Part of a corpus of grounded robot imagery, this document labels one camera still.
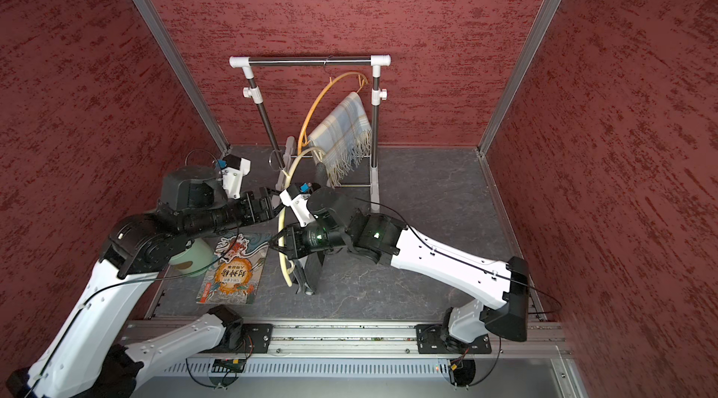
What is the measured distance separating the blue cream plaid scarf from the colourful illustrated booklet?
373 millimetres

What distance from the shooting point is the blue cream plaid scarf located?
33.4 inches

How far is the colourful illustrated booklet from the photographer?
82 centimetres
